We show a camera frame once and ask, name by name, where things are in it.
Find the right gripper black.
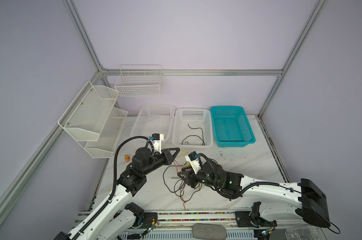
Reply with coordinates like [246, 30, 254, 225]
[175, 165, 220, 189]

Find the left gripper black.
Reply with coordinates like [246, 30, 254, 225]
[142, 147, 179, 176]

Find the black cable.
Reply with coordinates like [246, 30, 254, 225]
[162, 164, 200, 199]
[181, 123, 206, 147]

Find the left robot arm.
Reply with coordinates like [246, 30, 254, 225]
[55, 134, 180, 240]

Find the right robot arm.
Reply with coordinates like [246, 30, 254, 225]
[177, 163, 333, 229]

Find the middle white plastic basket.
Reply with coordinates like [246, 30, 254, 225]
[172, 108, 214, 148]

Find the white plastic basket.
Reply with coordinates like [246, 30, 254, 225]
[172, 108, 214, 148]
[130, 104, 176, 142]

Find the left white plastic basket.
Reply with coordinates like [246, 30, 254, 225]
[130, 104, 176, 142]

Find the grey fabric pad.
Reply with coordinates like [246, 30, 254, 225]
[192, 224, 227, 240]

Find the teal plastic basket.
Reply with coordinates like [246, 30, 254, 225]
[210, 106, 256, 148]

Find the white two-tier mesh shelf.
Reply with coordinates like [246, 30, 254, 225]
[58, 82, 128, 159]

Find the clear plastic container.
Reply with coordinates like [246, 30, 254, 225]
[285, 224, 315, 240]

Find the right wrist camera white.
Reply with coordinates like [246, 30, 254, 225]
[185, 152, 202, 174]

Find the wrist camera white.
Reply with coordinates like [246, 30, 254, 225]
[150, 134, 164, 154]
[185, 152, 202, 174]

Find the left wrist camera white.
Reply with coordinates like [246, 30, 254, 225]
[150, 134, 164, 154]

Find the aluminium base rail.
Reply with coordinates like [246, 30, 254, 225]
[120, 211, 273, 240]

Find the white wire wall basket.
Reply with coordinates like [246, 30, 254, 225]
[114, 65, 163, 97]

